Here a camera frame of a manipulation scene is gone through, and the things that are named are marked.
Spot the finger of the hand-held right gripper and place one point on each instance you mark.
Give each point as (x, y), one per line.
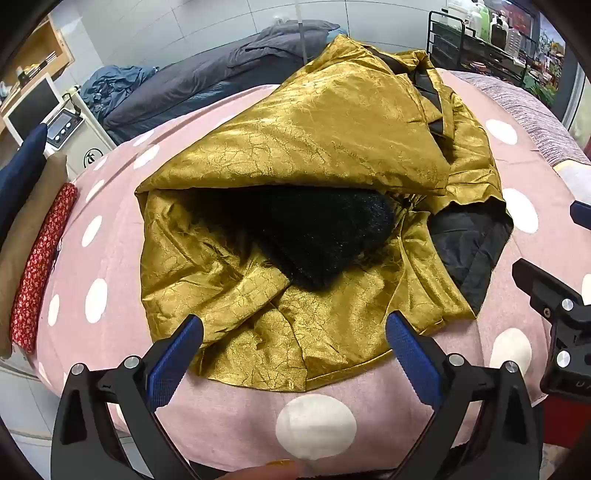
(549, 300)
(582, 212)

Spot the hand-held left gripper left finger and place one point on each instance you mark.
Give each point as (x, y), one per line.
(178, 355)

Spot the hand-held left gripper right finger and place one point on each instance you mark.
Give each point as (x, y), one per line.
(411, 350)

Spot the gold coat with black fur cuffs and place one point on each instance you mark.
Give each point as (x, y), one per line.
(323, 115)

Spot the person's left hand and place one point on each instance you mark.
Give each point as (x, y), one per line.
(268, 470)

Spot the pink polka dot blanket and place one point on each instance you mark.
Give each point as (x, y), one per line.
(115, 258)

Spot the grey pink striped blanket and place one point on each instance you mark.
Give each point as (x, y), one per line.
(521, 106)

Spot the red floral cushion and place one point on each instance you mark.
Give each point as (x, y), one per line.
(41, 263)

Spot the black metal rack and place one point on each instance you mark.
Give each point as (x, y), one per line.
(489, 50)

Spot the black bottle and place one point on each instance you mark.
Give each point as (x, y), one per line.
(499, 30)

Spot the brown cushion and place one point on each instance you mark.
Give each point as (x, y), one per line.
(27, 221)

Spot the green bottle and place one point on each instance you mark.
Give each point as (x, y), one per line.
(480, 23)

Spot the white device cabinet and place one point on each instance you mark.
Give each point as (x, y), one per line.
(87, 138)

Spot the white bottle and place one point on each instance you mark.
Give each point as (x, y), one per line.
(458, 11)

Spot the navy cushion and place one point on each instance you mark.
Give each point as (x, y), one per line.
(23, 170)

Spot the blue jacket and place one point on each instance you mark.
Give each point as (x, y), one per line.
(111, 87)

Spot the dark grey duvet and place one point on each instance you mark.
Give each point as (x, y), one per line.
(207, 78)

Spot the white framed monitor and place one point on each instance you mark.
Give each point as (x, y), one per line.
(32, 106)

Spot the thin white pole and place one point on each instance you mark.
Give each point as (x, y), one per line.
(303, 37)

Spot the wooden shelf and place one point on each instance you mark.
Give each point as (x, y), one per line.
(60, 46)

